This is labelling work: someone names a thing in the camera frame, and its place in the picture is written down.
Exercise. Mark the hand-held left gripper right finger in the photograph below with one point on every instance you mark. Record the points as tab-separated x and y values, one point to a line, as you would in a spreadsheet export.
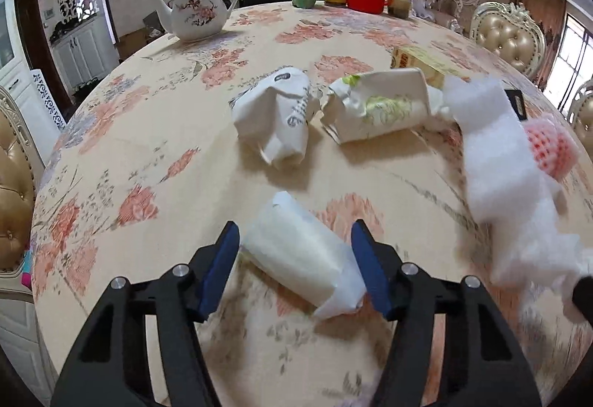
370	272

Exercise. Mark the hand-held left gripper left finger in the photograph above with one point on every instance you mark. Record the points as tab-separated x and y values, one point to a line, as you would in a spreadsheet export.
217	268

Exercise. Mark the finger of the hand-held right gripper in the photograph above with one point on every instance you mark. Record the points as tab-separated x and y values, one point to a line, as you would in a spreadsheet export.
583	293

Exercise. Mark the pink foam fruit net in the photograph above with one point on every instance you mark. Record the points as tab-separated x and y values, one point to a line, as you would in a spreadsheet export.
551	147

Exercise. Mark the white foam sheet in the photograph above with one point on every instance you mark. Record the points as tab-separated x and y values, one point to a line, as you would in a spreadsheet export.
500	157

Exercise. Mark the floral tablecloth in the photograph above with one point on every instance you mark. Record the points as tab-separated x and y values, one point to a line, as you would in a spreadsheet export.
185	157

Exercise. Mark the crumpled green print paper bag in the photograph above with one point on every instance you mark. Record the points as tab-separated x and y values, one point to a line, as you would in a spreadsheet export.
380	106

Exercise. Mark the crumpled white paper bag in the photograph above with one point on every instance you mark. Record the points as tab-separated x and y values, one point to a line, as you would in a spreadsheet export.
278	110

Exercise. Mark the gold tufted dining chair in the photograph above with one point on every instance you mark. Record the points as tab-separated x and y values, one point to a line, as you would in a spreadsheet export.
509	39
14	203
583	110

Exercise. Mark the black card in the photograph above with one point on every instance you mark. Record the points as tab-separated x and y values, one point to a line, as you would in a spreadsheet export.
515	104

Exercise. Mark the yellow carton box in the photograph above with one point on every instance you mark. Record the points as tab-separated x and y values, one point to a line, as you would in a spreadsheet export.
417	62

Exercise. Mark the window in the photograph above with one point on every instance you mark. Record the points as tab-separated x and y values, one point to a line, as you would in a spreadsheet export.
574	60

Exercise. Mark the low white lattice fence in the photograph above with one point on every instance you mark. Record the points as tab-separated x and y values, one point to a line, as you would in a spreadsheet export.
46	99

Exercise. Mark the cardboard box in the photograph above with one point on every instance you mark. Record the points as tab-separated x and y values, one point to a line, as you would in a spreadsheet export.
139	36

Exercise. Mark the white floral teapot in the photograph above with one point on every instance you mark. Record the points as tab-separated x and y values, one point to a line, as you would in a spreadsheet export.
197	11

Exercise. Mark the white sideboard cabinet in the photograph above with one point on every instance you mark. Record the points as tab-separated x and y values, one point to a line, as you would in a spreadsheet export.
85	46

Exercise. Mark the dark filled glass jar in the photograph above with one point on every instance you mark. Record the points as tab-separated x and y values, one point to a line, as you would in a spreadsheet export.
399	3

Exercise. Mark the ornate white sofa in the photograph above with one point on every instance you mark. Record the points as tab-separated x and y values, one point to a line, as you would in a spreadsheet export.
435	4

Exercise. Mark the brown patterned curtain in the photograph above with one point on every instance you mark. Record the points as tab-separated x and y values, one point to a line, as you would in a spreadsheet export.
539	18

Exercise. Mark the dark brown door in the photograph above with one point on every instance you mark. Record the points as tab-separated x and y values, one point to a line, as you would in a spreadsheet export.
32	41

